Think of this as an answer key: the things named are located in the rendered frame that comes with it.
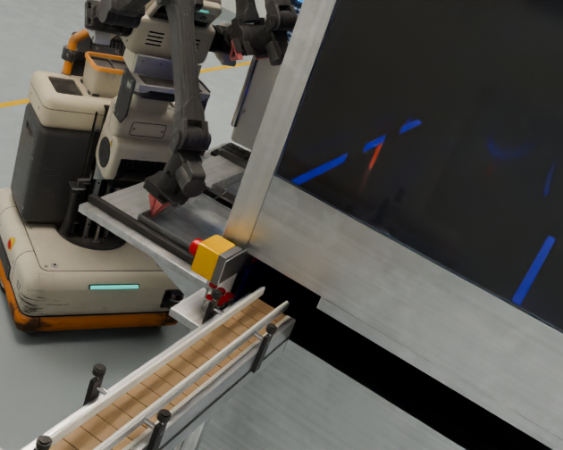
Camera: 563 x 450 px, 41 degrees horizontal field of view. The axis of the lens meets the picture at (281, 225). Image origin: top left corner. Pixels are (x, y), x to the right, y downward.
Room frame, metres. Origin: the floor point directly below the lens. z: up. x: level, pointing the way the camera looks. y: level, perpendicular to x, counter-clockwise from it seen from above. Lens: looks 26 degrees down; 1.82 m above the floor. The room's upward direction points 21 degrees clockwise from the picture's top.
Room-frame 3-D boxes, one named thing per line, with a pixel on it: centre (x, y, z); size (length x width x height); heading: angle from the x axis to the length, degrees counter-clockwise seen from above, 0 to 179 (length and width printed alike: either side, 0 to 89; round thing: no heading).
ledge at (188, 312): (1.39, 0.07, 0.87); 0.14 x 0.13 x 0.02; 70
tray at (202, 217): (1.69, 0.13, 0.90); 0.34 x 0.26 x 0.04; 70
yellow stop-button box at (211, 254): (1.42, 0.11, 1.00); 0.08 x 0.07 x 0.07; 70
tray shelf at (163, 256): (1.88, 0.14, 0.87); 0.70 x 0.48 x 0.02; 160
